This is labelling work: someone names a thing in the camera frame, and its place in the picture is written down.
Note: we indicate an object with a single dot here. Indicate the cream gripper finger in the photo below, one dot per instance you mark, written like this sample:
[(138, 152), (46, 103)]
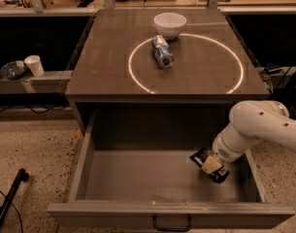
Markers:
[(211, 164)]

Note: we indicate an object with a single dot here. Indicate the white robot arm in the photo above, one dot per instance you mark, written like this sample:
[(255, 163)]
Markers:
[(251, 122)]

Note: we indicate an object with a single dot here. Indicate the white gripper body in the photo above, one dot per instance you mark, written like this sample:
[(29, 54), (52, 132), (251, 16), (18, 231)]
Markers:
[(222, 149)]

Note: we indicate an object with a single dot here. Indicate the black drawer handle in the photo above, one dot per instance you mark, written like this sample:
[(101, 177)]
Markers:
[(172, 224)]

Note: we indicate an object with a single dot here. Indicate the black rxbar chocolate bar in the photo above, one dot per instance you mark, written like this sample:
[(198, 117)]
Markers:
[(199, 158)]

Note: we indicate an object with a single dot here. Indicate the white bowl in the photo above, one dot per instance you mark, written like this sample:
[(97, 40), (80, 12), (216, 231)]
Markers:
[(169, 25)]

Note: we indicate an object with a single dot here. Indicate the white paper cup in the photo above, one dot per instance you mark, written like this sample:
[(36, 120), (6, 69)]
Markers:
[(34, 63)]

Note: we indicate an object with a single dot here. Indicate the low grey side shelf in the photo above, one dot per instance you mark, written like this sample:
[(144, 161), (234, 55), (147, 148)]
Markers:
[(50, 82)]

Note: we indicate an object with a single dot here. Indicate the crushed blue silver can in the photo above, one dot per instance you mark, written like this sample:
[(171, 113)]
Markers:
[(162, 52)]

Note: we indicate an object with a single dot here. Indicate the open grey top drawer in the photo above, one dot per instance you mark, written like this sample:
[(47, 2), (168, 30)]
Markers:
[(135, 164)]

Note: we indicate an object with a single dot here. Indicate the black pole on floor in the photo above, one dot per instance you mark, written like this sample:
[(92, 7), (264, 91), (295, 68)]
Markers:
[(21, 176)]

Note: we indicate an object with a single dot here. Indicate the dark round dish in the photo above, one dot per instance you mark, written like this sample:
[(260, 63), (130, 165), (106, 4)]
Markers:
[(13, 70)]

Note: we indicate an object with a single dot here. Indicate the grey cabinet with counter top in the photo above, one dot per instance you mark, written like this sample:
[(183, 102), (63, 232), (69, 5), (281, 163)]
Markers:
[(117, 64)]

